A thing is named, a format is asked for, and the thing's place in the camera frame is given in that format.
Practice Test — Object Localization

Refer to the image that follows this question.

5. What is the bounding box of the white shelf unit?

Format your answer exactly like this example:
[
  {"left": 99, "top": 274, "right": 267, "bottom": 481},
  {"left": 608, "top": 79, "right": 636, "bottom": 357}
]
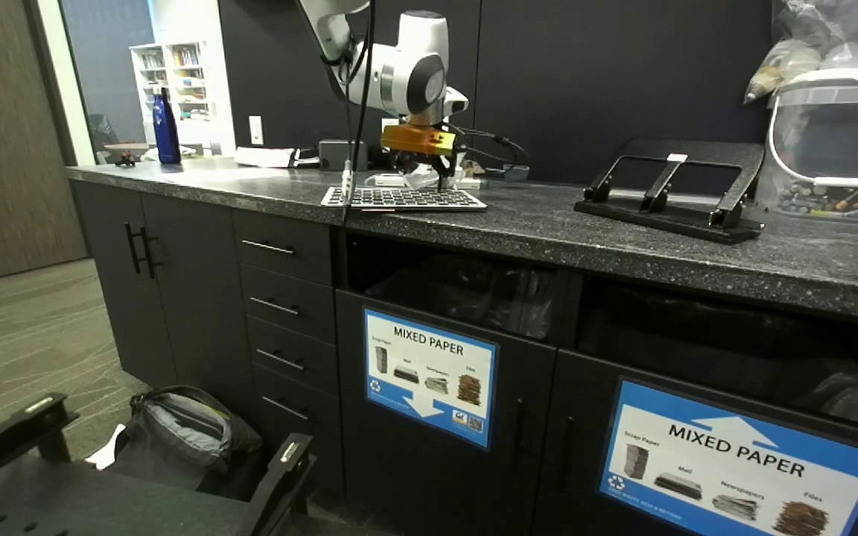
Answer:
[{"left": 129, "top": 40, "right": 215, "bottom": 159}]

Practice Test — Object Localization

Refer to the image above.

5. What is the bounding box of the white rectangular box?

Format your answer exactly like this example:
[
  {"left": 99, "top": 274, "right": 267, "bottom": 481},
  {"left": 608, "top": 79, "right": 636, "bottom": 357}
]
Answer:
[{"left": 233, "top": 146, "right": 304, "bottom": 174}]

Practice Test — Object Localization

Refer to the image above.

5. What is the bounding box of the blue sign with upward arrow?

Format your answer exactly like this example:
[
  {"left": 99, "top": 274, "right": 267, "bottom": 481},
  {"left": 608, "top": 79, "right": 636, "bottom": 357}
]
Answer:
[{"left": 595, "top": 378, "right": 858, "bottom": 536}]

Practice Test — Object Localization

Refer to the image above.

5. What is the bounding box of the clear plastic bag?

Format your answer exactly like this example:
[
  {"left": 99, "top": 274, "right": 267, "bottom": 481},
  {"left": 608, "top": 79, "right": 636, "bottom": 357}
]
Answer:
[{"left": 742, "top": 0, "right": 858, "bottom": 109}]

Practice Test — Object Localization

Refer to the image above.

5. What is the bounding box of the black cabinet door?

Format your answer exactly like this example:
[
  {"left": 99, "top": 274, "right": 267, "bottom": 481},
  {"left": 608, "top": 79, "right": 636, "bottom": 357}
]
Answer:
[
  {"left": 137, "top": 202, "right": 254, "bottom": 411},
  {"left": 70, "top": 183, "right": 145, "bottom": 389}
]

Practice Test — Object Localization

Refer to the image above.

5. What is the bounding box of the white window frame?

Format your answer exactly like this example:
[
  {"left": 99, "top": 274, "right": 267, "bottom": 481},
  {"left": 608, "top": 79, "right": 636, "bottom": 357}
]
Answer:
[{"left": 30, "top": 0, "right": 99, "bottom": 171}]

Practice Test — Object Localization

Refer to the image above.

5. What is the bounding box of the black cabinet drawer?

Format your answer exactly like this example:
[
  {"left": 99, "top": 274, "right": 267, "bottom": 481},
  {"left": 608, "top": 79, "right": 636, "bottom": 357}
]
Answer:
[
  {"left": 237, "top": 266, "right": 337, "bottom": 339},
  {"left": 243, "top": 322, "right": 340, "bottom": 397},
  {"left": 236, "top": 208, "right": 337, "bottom": 287},
  {"left": 248, "top": 374, "right": 342, "bottom": 502}
]

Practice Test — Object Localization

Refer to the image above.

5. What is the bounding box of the white paper scrap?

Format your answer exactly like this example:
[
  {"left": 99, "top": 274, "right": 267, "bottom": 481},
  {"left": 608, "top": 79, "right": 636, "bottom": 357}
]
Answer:
[{"left": 84, "top": 424, "right": 129, "bottom": 473}]

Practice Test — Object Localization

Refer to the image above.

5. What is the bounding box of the black door handle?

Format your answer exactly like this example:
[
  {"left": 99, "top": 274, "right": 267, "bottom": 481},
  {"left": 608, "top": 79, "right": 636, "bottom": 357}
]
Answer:
[
  {"left": 140, "top": 225, "right": 161, "bottom": 283},
  {"left": 123, "top": 222, "right": 143, "bottom": 281}
]

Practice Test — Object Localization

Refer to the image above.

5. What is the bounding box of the silver drawer handle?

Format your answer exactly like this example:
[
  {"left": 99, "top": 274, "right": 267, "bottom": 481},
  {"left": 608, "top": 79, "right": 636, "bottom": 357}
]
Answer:
[
  {"left": 258, "top": 393, "right": 313, "bottom": 427},
  {"left": 248, "top": 293, "right": 304, "bottom": 322},
  {"left": 249, "top": 345, "right": 309, "bottom": 377},
  {"left": 237, "top": 237, "right": 297, "bottom": 259}
]

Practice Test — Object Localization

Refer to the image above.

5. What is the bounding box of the black plastic cart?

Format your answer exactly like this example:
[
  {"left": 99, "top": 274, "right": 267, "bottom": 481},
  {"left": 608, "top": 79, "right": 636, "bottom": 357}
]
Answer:
[{"left": 0, "top": 390, "right": 319, "bottom": 536}]

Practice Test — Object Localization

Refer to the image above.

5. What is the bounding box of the blue water bottle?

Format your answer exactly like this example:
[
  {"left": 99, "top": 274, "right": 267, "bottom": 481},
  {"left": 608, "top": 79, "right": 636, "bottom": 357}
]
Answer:
[{"left": 149, "top": 86, "right": 184, "bottom": 171}]

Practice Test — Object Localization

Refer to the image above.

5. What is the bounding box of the orange wrist camera box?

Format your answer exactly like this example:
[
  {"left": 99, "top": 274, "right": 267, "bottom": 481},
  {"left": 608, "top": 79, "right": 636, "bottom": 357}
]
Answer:
[{"left": 377, "top": 122, "right": 459, "bottom": 162}]

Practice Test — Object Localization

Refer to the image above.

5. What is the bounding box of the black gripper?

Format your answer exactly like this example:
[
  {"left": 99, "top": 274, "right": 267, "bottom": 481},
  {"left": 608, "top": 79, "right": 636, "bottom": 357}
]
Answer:
[{"left": 404, "top": 150, "right": 464, "bottom": 185}]

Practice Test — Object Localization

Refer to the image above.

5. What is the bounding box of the black bin door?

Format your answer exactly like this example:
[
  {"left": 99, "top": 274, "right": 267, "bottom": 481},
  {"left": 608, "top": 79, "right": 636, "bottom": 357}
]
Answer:
[
  {"left": 531, "top": 339, "right": 858, "bottom": 536},
  {"left": 333, "top": 287, "right": 559, "bottom": 536}
]

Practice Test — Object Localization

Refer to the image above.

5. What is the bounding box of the crumpled white paper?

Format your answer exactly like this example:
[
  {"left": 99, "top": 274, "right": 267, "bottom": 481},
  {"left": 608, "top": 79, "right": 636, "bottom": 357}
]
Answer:
[{"left": 362, "top": 162, "right": 483, "bottom": 195}]

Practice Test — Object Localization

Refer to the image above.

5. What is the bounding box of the clear plastic container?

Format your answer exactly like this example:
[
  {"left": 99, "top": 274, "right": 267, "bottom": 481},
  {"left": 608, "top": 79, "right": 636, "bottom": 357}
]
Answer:
[{"left": 766, "top": 64, "right": 858, "bottom": 225}]

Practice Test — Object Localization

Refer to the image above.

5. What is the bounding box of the grey black backpack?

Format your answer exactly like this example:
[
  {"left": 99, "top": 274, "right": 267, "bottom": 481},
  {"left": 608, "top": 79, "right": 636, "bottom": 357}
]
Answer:
[{"left": 112, "top": 384, "right": 267, "bottom": 502}]

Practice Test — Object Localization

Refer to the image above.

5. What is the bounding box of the blue sign with downward arrow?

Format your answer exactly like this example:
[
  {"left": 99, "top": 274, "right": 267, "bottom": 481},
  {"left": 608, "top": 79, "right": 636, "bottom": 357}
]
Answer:
[{"left": 359, "top": 308, "right": 499, "bottom": 453}]

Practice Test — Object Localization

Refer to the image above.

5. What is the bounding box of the black tablet stand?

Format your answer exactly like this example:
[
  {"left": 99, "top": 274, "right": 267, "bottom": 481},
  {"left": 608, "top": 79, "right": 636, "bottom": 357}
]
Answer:
[{"left": 572, "top": 150, "right": 768, "bottom": 247}]

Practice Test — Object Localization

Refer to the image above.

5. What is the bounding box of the white frame post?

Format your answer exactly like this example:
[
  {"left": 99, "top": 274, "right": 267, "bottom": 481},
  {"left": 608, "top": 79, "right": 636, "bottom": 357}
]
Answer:
[{"left": 145, "top": 0, "right": 242, "bottom": 153}]

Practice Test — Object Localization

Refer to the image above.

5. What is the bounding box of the black trash bag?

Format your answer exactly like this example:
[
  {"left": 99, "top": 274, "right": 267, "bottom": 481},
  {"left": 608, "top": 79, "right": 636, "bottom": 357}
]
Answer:
[
  {"left": 574, "top": 281, "right": 858, "bottom": 436},
  {"left": 362, "top": 252, "right": 584, "bottom": 345}
]

